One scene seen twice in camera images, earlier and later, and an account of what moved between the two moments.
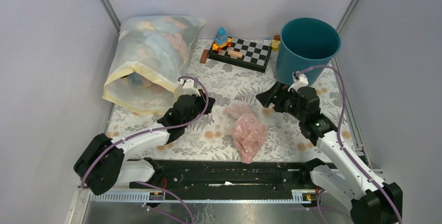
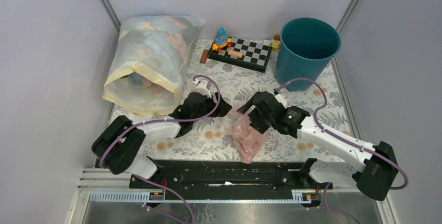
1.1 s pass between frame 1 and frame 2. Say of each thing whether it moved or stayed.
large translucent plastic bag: stayed
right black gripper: moved
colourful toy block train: stayed
